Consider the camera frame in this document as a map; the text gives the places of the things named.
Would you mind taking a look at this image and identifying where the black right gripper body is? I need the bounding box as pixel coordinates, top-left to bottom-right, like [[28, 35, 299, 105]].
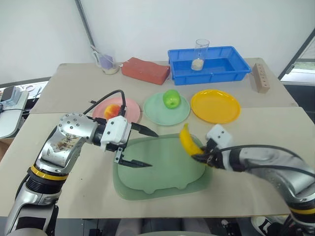
[[202, 138, 226, 170]]

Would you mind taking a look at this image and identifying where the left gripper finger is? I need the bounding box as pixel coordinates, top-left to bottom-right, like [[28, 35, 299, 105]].
[[130, 121, 159, 138], [114, 147, 153, 169]]

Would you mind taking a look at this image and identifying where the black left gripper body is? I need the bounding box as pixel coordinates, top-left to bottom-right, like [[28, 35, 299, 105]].
[[104, 120, 133, 153]]

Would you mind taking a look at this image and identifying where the yellow banana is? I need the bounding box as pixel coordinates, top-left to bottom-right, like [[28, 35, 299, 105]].
[[179, 123, 205, 157]]

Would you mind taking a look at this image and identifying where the light green plate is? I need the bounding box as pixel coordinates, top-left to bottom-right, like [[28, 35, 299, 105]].
[[143, 91, 191, 126]]

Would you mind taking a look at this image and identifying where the pink plate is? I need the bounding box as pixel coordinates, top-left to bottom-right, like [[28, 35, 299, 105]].
[[92, 96, 141, 124]]

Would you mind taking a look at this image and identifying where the yellow plate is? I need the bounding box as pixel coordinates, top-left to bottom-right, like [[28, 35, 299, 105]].
[[190, 89, 242, 124]]

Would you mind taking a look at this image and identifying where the translucent green tray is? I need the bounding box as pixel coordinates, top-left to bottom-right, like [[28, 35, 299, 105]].
[[113, 133, 213, 201]]

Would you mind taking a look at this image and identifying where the red yellow peach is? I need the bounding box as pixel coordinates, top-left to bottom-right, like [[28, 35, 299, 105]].
[[103, 104, 122, 120]]

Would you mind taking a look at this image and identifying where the green apple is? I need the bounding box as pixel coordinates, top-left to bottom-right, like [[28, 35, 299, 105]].
[[162, 89, 182, 110]]

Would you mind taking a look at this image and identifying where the red brick block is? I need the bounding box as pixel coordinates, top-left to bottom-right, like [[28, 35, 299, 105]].
[[121, 57, 171, 86]]

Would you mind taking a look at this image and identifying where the clear cup with purple scoop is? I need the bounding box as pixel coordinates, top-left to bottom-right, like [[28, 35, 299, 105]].
[[91, 45, 120, 75]]

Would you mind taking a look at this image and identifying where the blue plastic bin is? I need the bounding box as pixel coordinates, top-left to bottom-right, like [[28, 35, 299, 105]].
[[167, 45, 252, 86]]

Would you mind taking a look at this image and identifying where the white rounded shape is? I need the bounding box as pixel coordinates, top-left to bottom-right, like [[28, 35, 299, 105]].
[[250, 215, 274, 236]]

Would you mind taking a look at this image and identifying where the clear glass with grains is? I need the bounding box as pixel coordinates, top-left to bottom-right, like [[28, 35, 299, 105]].
[[191, 38, 210, 72]]

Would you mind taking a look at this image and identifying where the wooden block with holes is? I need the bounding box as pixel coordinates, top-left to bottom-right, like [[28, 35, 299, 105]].
[[250, 62, 271, 94]]

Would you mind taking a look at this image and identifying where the grey side table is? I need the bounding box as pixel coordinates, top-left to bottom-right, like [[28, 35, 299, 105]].
[[0, 90, 30, 139]]

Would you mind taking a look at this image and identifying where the grey box device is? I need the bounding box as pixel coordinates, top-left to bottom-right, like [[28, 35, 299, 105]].
[[0, 86, 23, 104]]

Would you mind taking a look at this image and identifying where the grey metal pole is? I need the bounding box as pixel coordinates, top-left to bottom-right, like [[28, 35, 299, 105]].
[[74, 0, 97, 51]]

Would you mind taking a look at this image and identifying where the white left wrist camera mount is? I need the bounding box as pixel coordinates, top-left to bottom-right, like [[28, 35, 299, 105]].
[[100, 116, 132, 150]]

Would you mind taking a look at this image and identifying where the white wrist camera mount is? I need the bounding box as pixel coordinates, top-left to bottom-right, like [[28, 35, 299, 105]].
[[100, 116, 132, 150], [205, 124, 233, 148]]

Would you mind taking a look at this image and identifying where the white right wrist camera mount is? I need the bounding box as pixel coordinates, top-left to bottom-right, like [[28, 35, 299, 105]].
[[205, 124, 233, 148]]

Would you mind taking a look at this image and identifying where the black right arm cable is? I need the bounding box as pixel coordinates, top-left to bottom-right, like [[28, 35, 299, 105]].
[[217, 144, 315, 177]]

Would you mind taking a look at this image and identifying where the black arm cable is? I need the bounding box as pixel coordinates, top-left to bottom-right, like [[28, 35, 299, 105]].
[[83, 89, 127, 117], [217, 144, 315, 177]]

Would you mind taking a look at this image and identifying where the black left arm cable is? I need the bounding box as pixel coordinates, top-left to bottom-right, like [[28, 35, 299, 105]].
[[83, 89, 127, 117]]

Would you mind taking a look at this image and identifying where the black slanted frame bar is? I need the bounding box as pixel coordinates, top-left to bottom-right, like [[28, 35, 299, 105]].
[[278, 29, 315, 81]]

